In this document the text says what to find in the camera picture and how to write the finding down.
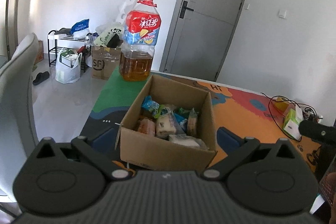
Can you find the black shoe rack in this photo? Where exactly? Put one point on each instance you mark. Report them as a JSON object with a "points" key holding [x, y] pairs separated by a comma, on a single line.
{"points": [[57, 41]]}

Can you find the white power strip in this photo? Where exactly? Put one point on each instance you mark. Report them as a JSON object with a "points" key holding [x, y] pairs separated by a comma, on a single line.
{"points": [[310, 114]]}

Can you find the grey door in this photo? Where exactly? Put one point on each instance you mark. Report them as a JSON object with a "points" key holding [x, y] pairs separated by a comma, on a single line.
{"points": [[198, 47]]}

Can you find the black door handle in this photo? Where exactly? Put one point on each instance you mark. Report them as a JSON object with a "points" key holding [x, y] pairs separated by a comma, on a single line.
{"points": [[186, 12]]}

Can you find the black slipper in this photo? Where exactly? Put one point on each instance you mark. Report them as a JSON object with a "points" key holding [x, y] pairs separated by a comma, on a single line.
{"points": [[41, 77]]}

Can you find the white perforated board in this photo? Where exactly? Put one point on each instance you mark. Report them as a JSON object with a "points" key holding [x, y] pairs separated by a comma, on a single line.
{"points": [[123, 9]]}

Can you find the brown cardboard box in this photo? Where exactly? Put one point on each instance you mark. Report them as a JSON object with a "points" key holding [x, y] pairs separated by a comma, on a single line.
{"points": [[151, 137]]}

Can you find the cream wrapped bread pack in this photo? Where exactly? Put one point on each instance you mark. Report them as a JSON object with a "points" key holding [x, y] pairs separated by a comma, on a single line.
{"points": [[165, 126]]}

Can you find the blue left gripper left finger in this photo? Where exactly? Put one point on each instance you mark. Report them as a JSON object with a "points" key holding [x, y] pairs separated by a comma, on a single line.
{"points": [[106, 141]]}

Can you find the white plastic bag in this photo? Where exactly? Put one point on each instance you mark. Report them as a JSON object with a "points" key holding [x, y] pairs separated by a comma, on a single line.
{"points": [[68, 66]]}

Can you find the blue plastic bag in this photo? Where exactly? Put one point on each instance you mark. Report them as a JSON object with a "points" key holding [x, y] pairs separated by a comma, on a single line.
{"points": [[80, 26]]}

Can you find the green snack packet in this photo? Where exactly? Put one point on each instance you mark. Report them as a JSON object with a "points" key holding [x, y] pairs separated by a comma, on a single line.
{"points": [[186, 114]]}

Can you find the tall cracker pack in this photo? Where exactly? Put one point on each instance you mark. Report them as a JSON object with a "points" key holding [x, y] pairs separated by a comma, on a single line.
{"points": [[192, 123]]}

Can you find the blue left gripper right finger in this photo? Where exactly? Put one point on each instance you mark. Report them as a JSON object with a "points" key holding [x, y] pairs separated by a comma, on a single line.
{"points": [[228, 141]]}

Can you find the small brown carton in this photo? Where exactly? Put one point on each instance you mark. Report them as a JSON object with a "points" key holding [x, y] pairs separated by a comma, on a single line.
{"points": [[40, 52]]}

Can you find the grey chair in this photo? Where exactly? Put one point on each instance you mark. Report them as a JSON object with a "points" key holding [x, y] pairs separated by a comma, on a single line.
{"points": [[18, 132]]}

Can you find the SF cardboard box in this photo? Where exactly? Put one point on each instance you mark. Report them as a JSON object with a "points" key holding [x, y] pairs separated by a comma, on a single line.
{"points": [[104, 61]]}

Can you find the panda print bag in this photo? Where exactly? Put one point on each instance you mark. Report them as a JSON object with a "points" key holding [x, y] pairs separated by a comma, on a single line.
{"points": [[104, 38]]}

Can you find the purple snack pack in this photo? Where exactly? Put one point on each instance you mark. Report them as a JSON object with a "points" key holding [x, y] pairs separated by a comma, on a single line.
{"points": [[188, 141]]}

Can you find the colourful table mat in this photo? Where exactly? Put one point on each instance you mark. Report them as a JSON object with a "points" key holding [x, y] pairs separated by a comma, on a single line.
{"points": [[243, 112]]}

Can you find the orange wrapped snack pack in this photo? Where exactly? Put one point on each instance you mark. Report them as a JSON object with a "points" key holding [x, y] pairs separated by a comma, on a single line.
{"points": [[147, 127]]}

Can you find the yellow box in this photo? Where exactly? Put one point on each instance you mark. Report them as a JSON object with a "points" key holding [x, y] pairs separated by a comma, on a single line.
{"points": [[280, 103]]}

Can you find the white wall switch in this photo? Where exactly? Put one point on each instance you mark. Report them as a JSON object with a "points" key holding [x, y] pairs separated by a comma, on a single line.
{"points": [[282, 13]]}

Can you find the large iced tea bottle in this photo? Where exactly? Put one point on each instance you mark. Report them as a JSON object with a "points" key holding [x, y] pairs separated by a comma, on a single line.
{"points": [[140, 36]]}

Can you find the green tissue box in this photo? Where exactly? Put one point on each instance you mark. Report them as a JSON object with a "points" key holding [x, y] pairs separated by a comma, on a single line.
{"points": [[293, 117]]}

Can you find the blue snack packet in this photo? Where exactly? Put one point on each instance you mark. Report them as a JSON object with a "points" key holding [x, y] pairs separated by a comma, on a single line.
{"points": [[149, 104]]}

